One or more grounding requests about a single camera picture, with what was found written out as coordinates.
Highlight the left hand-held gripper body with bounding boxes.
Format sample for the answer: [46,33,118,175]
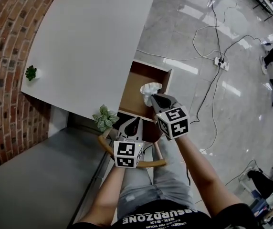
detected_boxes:
[114,116,144,169]

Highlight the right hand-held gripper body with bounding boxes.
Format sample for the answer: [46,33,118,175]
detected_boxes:
[150,93,190,142]

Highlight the white tissue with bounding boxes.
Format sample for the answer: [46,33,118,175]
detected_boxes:
[140,82,163,107]

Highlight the brown wooden drawer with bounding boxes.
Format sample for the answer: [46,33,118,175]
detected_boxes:
[117,59,173,123]

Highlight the person's right forearm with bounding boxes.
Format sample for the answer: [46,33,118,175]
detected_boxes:
[176,135,242,218]

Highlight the person's left forearm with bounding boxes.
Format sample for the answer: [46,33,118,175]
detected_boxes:
[79,167,127,226]

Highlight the wooden chair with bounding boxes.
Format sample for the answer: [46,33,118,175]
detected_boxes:
[97,113,168,168]

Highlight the leafy variegated potted plant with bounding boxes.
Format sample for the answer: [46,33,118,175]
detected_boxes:
[92,104,120,133]

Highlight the person's grey jeans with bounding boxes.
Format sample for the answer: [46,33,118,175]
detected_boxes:
[116,136,197,220]

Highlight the white power strip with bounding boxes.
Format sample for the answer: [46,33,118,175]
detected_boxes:
[213,56,230,72]

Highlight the person's black printed t-shirt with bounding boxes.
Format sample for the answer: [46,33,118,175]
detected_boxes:
[66,199,259,229]

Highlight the white desk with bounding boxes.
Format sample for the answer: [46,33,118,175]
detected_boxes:
[21,0,160,128]

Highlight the grey table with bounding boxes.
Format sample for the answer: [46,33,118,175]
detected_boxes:
[0,126,108,229]

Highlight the small succulent in white pot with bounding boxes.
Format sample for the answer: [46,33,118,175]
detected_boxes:
[24,64,43,82]

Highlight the black power cable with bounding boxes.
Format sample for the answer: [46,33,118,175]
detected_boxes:
[204,0,223,61]
[221,34,271,58]
[189,70,221,125]

